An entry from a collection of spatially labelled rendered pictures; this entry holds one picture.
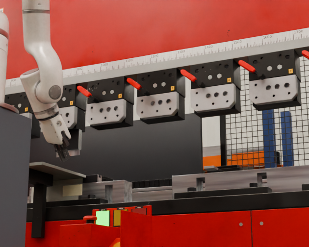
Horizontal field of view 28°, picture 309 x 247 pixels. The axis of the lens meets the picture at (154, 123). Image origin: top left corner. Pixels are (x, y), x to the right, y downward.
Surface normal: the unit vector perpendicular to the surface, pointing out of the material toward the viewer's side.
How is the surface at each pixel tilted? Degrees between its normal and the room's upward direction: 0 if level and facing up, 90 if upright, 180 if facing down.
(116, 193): 90
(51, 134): 128
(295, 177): 90
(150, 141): 90
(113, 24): 90
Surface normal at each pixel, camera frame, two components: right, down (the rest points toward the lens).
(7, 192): 0.90, -0.11
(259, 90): -0.42, -0.24
